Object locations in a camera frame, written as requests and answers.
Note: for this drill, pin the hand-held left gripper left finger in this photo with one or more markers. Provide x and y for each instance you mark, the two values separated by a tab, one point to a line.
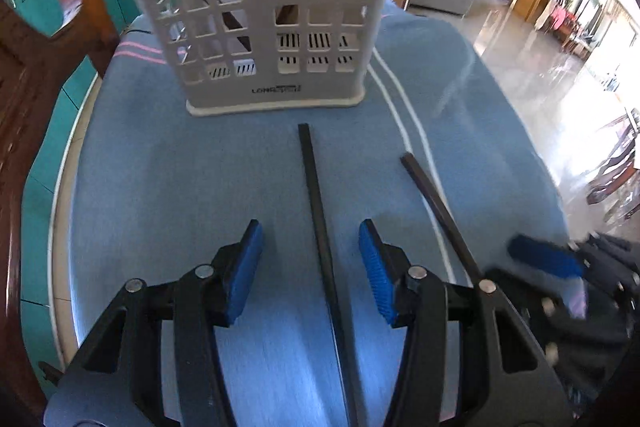
245	277

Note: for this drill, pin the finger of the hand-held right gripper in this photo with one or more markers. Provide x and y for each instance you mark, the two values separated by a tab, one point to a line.
545	254
540	307

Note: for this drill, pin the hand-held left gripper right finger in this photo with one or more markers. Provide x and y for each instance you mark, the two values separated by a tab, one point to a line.
377	277

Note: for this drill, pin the square black chopstick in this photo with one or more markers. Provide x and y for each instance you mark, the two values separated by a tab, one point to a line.
320	232

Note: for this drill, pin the dark brown chopstick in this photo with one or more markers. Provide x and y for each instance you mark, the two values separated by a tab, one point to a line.
439	212

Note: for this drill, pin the beige plastic chopstick holder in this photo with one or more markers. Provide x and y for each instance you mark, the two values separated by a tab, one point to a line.
261	32

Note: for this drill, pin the plain wooden chair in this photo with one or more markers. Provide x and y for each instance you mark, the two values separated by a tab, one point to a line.
617	177

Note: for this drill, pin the blue striped towel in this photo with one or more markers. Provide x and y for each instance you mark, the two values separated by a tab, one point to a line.
200	167

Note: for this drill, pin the row of dining chairs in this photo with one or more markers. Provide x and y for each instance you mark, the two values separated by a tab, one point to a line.
567	19

